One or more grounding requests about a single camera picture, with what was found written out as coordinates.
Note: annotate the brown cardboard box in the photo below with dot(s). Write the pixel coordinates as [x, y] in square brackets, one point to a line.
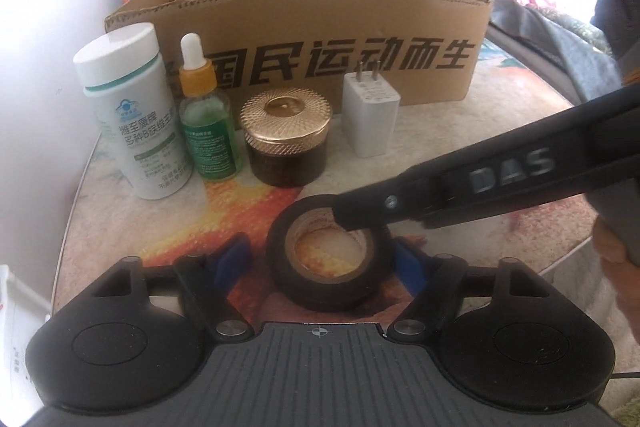
[300, 17]

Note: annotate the bed with grey sheet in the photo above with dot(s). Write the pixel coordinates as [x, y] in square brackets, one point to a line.
[560, 32]

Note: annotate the white supplement bottle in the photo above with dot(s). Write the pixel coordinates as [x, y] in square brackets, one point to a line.
[135, 122]

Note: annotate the black electrical tape roll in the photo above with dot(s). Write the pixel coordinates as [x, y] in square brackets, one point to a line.
[285, 267]

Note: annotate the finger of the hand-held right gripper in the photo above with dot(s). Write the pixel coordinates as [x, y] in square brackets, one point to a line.
[380, 204]

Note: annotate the green dropper bottle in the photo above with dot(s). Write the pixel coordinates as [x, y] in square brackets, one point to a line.
[210, 132]

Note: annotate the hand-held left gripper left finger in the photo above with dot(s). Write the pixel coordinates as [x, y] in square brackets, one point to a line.
[232, 259]

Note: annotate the gold lid dark jar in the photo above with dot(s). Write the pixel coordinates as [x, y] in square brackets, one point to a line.
[285, 127]

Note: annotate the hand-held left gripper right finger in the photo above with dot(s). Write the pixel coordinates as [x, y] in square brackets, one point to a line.
[410, 264]

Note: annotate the person's right hand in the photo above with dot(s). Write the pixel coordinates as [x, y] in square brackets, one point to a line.
[620, 287]

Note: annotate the white charger plug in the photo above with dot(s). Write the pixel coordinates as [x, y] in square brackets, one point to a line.
[372, 117]

